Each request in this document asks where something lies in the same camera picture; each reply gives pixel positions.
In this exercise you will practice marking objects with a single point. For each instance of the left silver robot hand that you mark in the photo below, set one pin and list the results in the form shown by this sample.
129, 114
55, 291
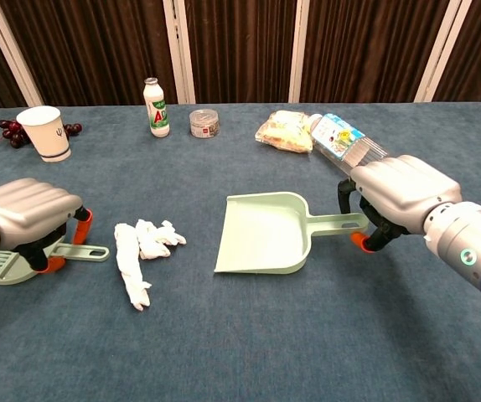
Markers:
31, 205

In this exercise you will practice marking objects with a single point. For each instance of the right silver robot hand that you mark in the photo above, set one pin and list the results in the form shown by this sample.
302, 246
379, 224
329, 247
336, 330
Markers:
408, 184

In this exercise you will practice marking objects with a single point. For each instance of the mint green hand broom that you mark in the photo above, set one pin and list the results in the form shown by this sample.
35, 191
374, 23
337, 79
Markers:
81, 251

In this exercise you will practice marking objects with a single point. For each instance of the long twisted white tissue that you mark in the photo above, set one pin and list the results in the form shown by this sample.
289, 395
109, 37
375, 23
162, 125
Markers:
127, 259

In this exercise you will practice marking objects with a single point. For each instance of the short white tissue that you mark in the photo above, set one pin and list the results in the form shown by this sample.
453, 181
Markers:
152, 243

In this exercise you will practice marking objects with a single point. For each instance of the mint green dustpan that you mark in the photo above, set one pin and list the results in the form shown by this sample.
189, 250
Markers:
261, 234

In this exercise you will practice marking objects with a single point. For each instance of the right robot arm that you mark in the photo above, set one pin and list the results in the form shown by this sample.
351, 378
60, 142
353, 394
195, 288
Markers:
475, 251

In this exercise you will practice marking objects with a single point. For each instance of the white paper cup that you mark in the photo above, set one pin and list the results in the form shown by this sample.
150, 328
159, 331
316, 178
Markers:
48, 134

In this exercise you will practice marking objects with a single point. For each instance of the dark red grape bunch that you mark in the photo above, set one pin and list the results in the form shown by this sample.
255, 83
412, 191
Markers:
12, 127

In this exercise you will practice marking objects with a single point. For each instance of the clear ribbed plastic bottle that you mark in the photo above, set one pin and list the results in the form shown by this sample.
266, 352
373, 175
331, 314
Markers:
341, 140

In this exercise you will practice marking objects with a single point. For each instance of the bagged bread snack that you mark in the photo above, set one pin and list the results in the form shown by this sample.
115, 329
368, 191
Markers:
282, 132

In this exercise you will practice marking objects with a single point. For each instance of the white green-labelled drink bottle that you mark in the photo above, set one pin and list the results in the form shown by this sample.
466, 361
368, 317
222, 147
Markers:
156, 113

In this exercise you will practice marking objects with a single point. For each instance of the small clear round container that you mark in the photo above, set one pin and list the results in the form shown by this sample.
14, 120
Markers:
204, 123

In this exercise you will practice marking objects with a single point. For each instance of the blue felt table cover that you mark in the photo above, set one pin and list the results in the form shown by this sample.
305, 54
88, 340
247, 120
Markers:
240, 343

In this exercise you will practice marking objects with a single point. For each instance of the white partition post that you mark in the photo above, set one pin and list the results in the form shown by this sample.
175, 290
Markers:
179, 50
299, 50
443, 50
10, 50

